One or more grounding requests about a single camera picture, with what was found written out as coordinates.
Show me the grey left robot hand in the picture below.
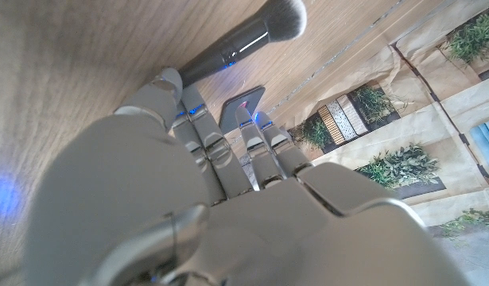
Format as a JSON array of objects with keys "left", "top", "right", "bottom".
[{"left": 23, "top": 67, "right": 472, "bottom": 286}]

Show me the black makeup brush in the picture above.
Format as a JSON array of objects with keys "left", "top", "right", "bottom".
[{"left": 176, "top": 0, "right": 308, "bottom": 88}]

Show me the black card holder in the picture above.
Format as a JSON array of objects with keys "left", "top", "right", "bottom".
[{"left": 219, "top": 85, "right": 266, "bottom": 135}]

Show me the printed fabric backdrop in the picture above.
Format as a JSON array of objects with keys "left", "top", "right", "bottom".
[{"left": 235, "top": 0, "right": 489, "bottom": 286}]

